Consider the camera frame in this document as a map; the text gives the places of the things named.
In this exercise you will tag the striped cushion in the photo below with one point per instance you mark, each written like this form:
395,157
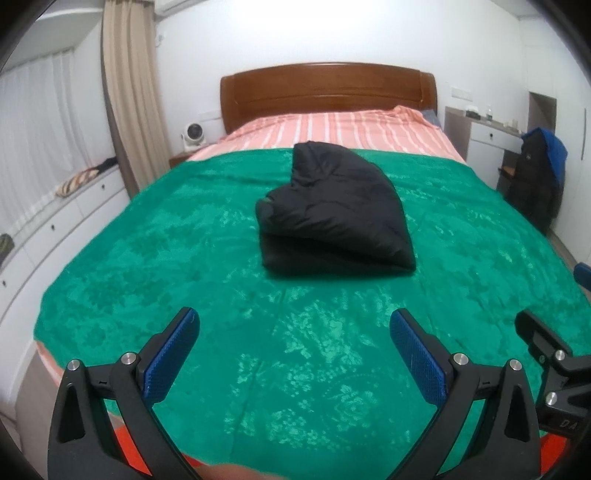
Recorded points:
76,182

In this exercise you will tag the black puffer jacket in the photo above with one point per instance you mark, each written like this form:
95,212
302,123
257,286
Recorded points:
332,207

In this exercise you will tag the white wardrobe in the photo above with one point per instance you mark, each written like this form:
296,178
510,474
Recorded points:
572,92

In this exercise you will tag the person's left hand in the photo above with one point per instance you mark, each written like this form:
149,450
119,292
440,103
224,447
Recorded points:
240,473

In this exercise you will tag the white wall socket panel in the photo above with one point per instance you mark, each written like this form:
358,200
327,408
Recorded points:
461,94

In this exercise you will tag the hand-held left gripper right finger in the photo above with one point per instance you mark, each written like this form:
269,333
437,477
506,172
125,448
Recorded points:
418,364

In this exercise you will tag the white desk with drawers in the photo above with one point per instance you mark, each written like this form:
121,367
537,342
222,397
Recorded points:
489,136

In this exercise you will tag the white window bench cabinet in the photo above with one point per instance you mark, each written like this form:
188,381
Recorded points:
60,230

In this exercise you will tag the white air conditioner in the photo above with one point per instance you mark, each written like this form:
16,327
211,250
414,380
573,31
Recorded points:
173,5

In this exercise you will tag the white sheer curtain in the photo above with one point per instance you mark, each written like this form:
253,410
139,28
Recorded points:
46,129

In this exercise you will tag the dark cloth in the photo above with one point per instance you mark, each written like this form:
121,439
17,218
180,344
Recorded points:
105,164

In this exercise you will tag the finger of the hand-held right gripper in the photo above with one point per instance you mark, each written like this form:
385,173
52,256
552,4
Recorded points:
538,332
584,277

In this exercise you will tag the wooden chair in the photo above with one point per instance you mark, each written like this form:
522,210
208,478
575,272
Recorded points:
508,170

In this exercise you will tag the black coat on chair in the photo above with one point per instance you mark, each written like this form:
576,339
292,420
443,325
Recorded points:
531,184

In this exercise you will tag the grey pillow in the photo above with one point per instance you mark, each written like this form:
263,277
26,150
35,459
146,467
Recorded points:
430,117

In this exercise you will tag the wooden bed headboard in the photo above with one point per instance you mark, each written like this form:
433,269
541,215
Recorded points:
323,87

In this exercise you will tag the beige curtain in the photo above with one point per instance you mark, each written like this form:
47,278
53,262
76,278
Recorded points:
131,92

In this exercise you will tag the small black desk item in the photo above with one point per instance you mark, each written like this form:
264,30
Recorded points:
473,113

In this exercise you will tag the brown nightstand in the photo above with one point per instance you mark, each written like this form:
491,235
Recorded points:
179,160

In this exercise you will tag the blue garment on chair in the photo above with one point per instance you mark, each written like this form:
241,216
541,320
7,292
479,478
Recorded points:
556,152

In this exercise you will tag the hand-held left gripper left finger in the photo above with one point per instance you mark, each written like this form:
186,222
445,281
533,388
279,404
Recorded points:
168,364

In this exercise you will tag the dark object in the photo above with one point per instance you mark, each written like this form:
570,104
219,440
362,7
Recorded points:
4,249

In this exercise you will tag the white round fan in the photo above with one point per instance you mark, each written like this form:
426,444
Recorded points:
194,134

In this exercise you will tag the green patterned blanket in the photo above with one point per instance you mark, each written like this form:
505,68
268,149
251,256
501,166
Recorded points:
138,258

